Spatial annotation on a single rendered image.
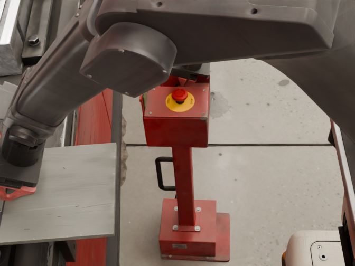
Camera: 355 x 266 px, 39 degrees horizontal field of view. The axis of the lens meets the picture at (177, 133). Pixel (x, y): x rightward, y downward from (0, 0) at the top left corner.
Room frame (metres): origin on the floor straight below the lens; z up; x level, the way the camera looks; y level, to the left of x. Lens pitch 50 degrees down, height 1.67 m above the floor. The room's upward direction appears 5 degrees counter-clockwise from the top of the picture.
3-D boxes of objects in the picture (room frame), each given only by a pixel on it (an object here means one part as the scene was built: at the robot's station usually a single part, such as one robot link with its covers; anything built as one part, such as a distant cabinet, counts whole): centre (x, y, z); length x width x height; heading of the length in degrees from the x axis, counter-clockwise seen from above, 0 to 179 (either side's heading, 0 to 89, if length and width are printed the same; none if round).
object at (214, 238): (0.90, -0.04, 0.06); 0.25 x 0.20 x 0.12; 82
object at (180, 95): (0.85, -0.01, 0.79); 0.04 x 0.04 x 0.04
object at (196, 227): (0.90, -0.01, 0.13); 0.10 x 0.10 x 0.01; 82
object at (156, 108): (0.90, -0.01, 0.75); 0.20 x 0.16 x 0.18; 172
